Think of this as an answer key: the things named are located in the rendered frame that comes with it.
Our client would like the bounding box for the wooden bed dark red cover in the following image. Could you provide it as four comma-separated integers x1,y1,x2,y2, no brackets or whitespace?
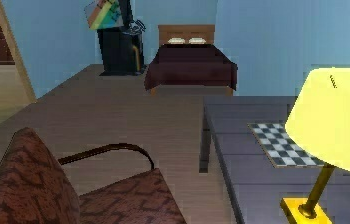
144,24,239,97

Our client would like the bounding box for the black cabinet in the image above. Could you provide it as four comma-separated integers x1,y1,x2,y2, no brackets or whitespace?
96,0,147,77

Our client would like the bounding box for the dark grey table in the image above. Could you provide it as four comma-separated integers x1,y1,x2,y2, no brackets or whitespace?
198,95,350,224

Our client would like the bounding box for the black white checkered board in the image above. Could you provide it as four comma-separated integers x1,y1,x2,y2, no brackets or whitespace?
247,122,326,169

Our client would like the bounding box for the colourful framed picture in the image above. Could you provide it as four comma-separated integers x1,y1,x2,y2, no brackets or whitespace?
84,0,125,31

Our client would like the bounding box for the yellow table lamp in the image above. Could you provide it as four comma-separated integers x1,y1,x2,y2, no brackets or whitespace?
279,67,350,224

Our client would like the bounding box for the brown patterned armchair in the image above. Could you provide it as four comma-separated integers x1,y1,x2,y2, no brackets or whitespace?
0,126,188,224

